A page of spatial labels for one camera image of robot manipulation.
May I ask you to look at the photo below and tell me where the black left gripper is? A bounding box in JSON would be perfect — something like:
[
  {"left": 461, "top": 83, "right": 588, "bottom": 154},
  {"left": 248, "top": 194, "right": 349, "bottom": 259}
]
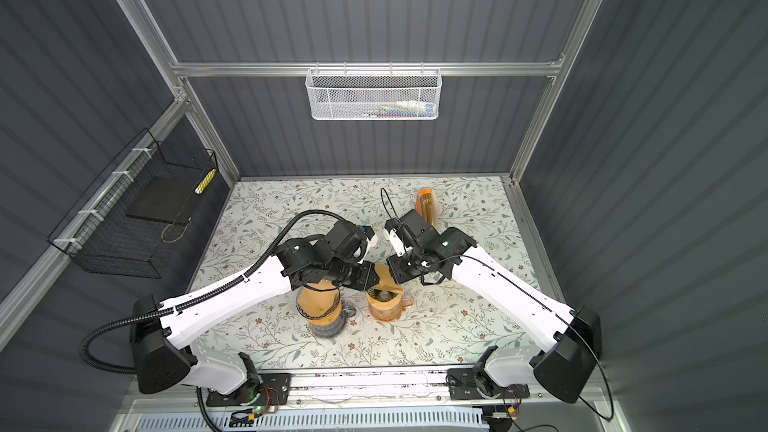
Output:
[{"left": 326, "top": 259, "right": 384, "bottom": 291}]

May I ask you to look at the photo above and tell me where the single brown paper filter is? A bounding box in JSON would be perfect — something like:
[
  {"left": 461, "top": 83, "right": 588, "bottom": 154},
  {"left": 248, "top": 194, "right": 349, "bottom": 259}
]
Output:
[{"left": 298, "top": 280, "right": 342, "bottom": 319}]

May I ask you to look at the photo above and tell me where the orange coffee filter box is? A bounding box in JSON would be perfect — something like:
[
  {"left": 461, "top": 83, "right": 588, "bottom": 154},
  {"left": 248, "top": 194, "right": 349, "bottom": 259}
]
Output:
[{"left": 415, "top": 189, "right": 439, "bottom": 226}]

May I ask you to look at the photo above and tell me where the clear grey glass dripper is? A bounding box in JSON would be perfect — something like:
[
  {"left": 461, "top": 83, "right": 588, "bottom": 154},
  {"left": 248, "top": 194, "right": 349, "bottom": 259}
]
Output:
[{"left": 295, "top": 280, "right": 344, "bottom": 323}]

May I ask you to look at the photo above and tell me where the clear grey glass pitcher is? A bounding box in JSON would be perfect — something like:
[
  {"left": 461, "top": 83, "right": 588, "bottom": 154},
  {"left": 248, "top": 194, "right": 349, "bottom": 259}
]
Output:
[{"left": 308, "top": 306, "right": 357, "bottom": 339}]

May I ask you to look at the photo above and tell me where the orange glass pitcher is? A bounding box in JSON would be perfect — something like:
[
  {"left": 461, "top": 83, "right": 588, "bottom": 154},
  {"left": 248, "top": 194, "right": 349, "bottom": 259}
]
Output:
[{"left": 366, "top": 295, "right": 414, "bottom": 322}]

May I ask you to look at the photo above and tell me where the green glass dripper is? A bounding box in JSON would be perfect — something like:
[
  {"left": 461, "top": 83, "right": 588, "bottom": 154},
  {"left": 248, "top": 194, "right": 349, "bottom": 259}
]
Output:
[{"left": 366, "top": 286, "right": 404, "bottom": 307}]

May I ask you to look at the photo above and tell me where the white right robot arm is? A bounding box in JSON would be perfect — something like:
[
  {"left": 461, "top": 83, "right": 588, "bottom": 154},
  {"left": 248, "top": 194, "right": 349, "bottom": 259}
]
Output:
[{"left": 385, "top": 210, "right": 602, "bottom": 404}]

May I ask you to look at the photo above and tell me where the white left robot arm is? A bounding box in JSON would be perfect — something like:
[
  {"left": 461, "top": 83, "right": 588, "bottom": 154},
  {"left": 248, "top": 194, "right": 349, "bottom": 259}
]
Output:
[{"left": 129, "top": 220, "right": 378, "bottom": 395}]

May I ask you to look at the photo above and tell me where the yellow marker in basket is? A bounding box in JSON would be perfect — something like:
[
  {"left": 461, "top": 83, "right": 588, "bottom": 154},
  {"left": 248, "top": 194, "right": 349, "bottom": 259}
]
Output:
[{"left": 194, "top": 168, "right": 217, "bottom": 195}]

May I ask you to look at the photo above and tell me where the black pad in basket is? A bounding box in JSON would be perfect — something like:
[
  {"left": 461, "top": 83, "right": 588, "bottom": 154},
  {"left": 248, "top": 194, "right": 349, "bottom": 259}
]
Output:
[{"left": 125, "top": 176, "right": 202, "bottom": 226}]

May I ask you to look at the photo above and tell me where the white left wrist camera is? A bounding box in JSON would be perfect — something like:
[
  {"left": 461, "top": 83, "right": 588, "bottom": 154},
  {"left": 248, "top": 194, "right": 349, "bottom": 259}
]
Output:
[{"left": 360, "top": 225, "right": 378, "bottom": 249}]

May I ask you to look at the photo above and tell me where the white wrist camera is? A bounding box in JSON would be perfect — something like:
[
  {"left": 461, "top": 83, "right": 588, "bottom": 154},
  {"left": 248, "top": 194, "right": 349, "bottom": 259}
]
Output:
[
  {"left": 384, "top": 218, "right": 406, "bottom": 257},
  {"left": 360, "top": 225, "right": 378, "bottom": 249}
]

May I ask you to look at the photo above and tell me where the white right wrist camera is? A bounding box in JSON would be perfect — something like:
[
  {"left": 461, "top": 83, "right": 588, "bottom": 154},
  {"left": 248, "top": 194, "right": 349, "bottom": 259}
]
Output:
[{"left": 384, "top": 218, "right": 406, "bottom": 257}]

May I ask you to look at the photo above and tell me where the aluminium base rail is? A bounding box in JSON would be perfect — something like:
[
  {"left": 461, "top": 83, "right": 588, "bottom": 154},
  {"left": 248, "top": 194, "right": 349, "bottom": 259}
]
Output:
[{"left": 113, "top": 361, "right": 613, "bottom": 432}]

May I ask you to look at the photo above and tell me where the white wire mesh basket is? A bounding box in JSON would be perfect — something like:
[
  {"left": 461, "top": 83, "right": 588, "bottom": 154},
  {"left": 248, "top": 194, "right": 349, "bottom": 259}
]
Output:
[{"left": 305, "top": 65, "right": 443, "bottom": 121}]

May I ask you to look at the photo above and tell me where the black wire basket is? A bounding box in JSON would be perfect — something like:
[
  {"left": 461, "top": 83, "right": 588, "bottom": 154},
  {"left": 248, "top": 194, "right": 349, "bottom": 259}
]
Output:
[{"left": 48, "top": 133, "right": 218, "bottom": 279}]

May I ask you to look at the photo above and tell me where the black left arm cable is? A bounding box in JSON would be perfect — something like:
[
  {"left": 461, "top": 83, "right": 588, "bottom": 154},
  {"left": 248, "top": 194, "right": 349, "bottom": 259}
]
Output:
[{"left": 79, "top": 208, "right": 352, "bottom": 376}]

